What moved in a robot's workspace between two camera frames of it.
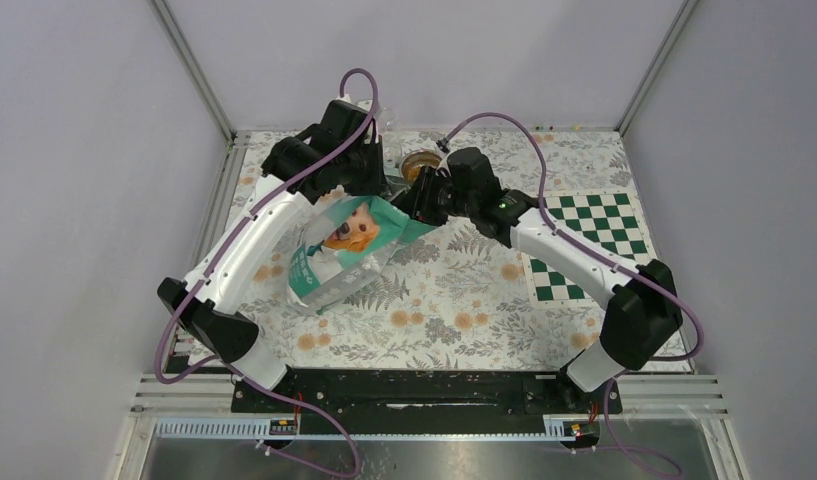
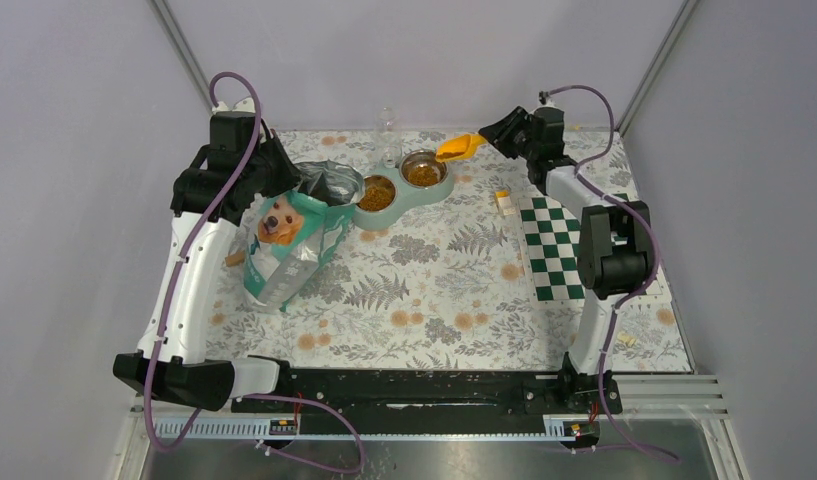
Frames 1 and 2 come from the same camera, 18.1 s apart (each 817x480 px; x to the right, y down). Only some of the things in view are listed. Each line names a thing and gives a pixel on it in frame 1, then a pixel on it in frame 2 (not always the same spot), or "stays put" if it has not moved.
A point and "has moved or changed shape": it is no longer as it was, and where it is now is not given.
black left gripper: [376, 183] -> [288, 178]
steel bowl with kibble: [413, 160] stays put
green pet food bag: [343, 245] has moved or changed shape
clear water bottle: [390, 131] stays put
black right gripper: [418, 200] -> [499, 133]
